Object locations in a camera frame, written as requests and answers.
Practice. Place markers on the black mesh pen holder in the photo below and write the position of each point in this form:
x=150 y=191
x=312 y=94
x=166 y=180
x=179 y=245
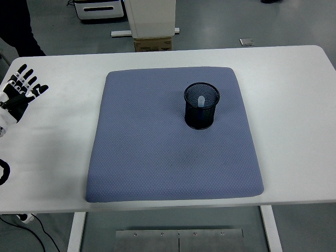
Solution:
x=200 y=120

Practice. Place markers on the blue marker with clear cap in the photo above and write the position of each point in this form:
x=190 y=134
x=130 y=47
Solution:
x=201 y=102

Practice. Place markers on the white base bar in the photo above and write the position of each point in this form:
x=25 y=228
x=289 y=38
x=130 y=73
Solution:
x=119 y=33

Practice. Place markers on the white table leg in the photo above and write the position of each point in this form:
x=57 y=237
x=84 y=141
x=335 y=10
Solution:
x=76 y=231
x=271 y=231

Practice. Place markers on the white appliance with dark slot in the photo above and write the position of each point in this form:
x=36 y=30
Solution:
x=99 y=10

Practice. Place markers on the white upright cabinet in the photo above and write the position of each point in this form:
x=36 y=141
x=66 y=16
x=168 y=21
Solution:
x=152 y=18

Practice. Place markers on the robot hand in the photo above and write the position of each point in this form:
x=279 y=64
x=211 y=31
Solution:
x=15 y=101

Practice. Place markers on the person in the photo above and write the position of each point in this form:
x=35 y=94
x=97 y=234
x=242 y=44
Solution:
x=15 y=26

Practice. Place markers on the blue-grey padded mat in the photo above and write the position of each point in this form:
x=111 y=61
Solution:
x=162 y=162

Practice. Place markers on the brown cardboard box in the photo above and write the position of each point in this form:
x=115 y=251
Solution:
x=152 y=45

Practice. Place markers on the grey floor socket plate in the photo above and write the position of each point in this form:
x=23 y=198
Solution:
x=246 y=42

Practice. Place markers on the person's feet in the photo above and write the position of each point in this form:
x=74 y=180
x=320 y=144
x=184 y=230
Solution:
x=270 y=1

